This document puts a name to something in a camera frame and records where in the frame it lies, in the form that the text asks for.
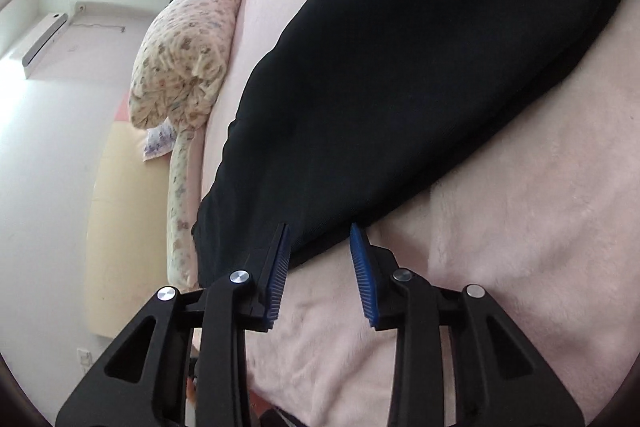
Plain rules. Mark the long floral bolster pillow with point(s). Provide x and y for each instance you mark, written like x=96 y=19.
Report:
x=181 y=207

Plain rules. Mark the black pants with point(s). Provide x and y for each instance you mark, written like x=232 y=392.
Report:
x=400 y=82

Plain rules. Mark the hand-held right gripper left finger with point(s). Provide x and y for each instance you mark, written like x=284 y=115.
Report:
x=278 y=279

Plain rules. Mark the white air conditioner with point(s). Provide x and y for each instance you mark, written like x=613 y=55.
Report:
x=42 y=44

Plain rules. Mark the wall socket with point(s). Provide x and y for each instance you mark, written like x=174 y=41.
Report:
x=83 y=355

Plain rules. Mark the pink bed blanket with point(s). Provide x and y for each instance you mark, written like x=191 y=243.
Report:
x=510 y=257

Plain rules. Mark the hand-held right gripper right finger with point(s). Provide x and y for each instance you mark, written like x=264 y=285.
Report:
x=362 y=279

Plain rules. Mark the cream headboard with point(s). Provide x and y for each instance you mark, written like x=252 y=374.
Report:
x=125 y=227

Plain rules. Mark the small purple floral cloth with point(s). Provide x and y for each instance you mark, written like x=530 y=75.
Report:
x=157 y=142

